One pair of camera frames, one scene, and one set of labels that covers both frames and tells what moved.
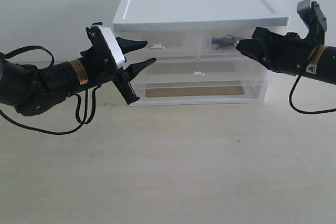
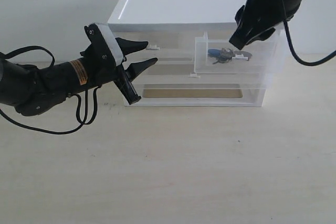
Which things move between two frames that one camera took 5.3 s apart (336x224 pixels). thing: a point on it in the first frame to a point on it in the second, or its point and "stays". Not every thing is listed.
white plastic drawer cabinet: (192, 31) stays
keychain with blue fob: (228, 41) to (225, 55)
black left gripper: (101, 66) stays
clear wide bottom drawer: (201, 93) stays
